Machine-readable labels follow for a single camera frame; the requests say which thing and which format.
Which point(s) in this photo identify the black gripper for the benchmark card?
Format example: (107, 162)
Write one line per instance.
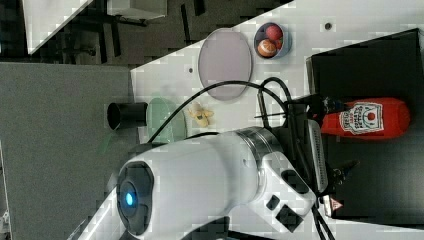
(293, 135)

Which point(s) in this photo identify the red plush ketchup bottle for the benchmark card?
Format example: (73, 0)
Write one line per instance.
(369, 119)

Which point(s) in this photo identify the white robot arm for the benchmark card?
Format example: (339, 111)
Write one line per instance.
(254, 183)

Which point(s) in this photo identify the orange fruit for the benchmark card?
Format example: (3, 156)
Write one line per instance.
(266, 48)

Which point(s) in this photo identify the yellow banana toy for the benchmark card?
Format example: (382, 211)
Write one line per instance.
(199, 114)

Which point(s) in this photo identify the red apple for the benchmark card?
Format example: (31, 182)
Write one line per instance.
(274, 32)

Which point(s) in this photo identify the grey oval plate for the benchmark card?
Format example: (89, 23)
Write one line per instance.
(224, 56)

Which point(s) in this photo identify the blue bowl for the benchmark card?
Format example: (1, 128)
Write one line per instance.
(283, 45)

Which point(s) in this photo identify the grey camera on wrist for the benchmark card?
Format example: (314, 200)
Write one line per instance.
(318, 156)

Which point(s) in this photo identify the black cylinder post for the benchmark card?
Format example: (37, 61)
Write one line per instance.
(126, 115)

